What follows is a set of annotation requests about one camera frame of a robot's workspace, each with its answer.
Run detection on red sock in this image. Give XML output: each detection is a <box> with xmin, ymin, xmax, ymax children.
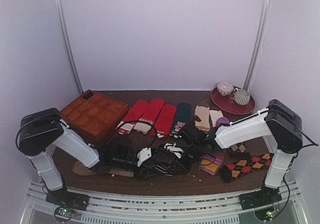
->
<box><xmin>116</xmin><ymin>100</ymin><xmax>149</xmax><ymax>135</ymax></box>
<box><xmin>133</xmin><ymin>98</ymin><xmax>165</xmax><ymax>134</ymax></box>
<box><xmin>154</xmin><ymin>104</ymin><xmax>177</xmax><ymax>138</ymax></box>

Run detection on purple yellow sock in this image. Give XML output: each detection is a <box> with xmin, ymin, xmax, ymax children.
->
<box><xmin>198</xmin><ymin>150</ymin><xmax>226</xmax><ymax>175</ymax></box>

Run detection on brown argyle sock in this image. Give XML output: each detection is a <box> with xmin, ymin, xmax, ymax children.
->
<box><xmin>228</xmin><ymin>142</ymin><xmax>247</xmax><ymax>157</ymax></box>

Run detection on right aluminium frame post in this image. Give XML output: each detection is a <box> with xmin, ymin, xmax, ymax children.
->
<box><xmin>243</xmin><ymin>0</ymin><xmax>272</xmax><ymax>91</ymax></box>

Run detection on striped grey cup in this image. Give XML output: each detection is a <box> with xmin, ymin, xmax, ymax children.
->
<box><xmin>234</xmin><ymin>89</ymin><xmax>251</xmax><ymax>106</ymax></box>

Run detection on patterned white bowl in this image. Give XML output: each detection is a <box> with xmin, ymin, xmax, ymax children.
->
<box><xmin>216</xmin><ymin>81</ymin><xmax>234</xmax><ymax>96</ymax></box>

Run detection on tan sock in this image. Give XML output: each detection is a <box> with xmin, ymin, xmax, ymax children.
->
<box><xmin>72</xmin><ymin>161</ymin><xmax>134</xmax><ymax>177</ymax></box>

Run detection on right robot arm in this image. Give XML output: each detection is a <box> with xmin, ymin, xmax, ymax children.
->
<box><xmin>164</xmin><ymin>99</ymin><xmax>303</xmax><ymax>205</ymax></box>

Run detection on black orange argyle sock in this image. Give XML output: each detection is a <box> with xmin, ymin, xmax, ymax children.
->
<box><xmin>219</xmin><ymin>153</ymin><xmax>274</xmax><ymax>183</ymax></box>

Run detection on red sock left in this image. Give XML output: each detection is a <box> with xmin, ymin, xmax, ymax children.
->
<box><xmin>116</xmin><ymin>100</ymin><xmax>149</xmax><ymax>135</ymax></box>

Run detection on purple magenta sock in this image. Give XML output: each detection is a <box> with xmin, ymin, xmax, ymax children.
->
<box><xmin>215</xmin><ymin>117</ymin><xmax>230</xmax><ymax>127</ymax></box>

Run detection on dark green reindeer sock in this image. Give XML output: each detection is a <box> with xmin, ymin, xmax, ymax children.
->
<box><xmin>169</xmin><ymin>102</ymin><xmax>192</xmax><ymax>138</ymax></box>

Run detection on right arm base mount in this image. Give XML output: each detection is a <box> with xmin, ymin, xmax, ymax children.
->
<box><xmin>239</xmin><ymin>187</ymin><xmax>282</xmax><ymax>222</ymax></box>

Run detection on aluminium frame post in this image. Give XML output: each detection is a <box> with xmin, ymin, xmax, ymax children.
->
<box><xmin>243</xmin><ymin>0</ymin><xmax>272</xmax><ymax>91</ymax></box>
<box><xmin>54</xmin><ymin>0</ymin><xmax>84</xmax><ymax>95</ymax></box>

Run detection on orange divided organizer tray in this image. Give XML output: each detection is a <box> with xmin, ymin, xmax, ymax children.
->
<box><xmin>60</xmin><ymin>90</ymin><xmax>129</xmax><ymax>142</ymax></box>

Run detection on black white striped sock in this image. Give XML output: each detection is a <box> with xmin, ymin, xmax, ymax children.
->
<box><xmin>152</xmin><ymin>163</ymin><xmax>173</xmax><ymax>176</ymax></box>

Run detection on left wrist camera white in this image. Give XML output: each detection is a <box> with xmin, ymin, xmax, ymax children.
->
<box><xmin>137</xmin><ymin>147</ymin><xmax>152</xmax><ymax>167</ymax></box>

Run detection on left aluminium frame post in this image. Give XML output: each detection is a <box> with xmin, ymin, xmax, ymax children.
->
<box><xmin>54</xmin><ymin>0</ymin><xmax>84</xmax><ymax>95</ymax></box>

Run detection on dark red plate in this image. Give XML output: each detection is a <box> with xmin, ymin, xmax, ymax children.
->
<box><xmin>210</xmin><ymin>87</ymin><xmax>256</xmax><ymax>115</ymax></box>

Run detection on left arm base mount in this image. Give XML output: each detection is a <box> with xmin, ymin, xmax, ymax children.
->
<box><xmin>45</xmin><ymin>188</ymin><xmax>90</xmax><ymax>223</ymax></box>

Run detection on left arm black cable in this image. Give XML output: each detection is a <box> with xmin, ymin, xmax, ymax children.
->
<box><xmin>104</xmin><ymin>120</ymin><xmax>158</xmax><ymax>154</ymax></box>

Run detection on red sock middle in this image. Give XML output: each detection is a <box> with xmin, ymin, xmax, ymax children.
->
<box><xmin>133</xmin><ymin>98</ymin><xmax>165</xmax><ymax>134</ymax></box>

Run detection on cream short sock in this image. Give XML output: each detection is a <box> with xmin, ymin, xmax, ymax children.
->
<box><xmin>209</xmin><ymin>109</ymin><xmax>224</xmax><ymax>127</ymax></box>

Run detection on beige striped sock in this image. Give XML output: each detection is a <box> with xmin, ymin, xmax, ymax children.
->
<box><xmin>194</xmin><ymin>101</ymin><xmax>211</xmax><ymax>132</ymax></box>

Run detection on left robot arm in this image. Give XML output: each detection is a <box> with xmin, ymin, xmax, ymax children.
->
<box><xmin>15</xmin><ymin>108</ymin><xmax>168</xmax><ymax>206</ymax></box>

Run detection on red sock right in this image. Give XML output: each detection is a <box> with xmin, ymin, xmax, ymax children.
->
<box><xmin>154</xmin><ymin>104</ymin><xmax>177</xmax><ymax>138</ymax></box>

